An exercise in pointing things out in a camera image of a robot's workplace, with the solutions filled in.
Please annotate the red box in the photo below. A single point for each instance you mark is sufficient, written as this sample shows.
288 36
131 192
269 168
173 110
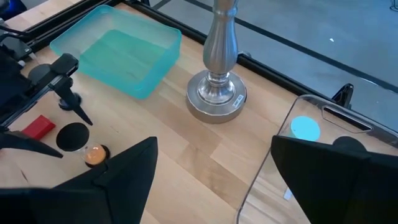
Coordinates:
38 127

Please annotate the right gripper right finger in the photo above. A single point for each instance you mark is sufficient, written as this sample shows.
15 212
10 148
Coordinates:
342 193

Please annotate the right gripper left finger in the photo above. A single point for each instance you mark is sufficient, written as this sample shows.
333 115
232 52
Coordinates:
93 202

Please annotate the black aluminium table frame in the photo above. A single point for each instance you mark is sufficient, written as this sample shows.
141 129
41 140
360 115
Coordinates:
267 74

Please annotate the black frame clamp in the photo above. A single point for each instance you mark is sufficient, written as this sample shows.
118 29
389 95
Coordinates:
343 93

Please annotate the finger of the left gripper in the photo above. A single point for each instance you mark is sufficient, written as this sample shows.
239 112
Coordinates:
25 144
66 93

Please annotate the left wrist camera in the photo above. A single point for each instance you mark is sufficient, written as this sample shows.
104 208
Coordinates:
14 46

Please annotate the silver lamp white shade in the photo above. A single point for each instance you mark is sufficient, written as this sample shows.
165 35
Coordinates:
217 93

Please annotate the dark blue object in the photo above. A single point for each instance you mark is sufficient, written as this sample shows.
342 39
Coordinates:
11 7

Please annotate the clear plastic tray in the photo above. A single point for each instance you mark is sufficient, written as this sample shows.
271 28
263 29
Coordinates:
308 104

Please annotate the green translucent tray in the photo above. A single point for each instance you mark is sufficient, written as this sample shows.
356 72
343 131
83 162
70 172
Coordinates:
124 56

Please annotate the black lid container orange contents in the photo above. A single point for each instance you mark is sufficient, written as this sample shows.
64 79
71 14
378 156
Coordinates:
73 137

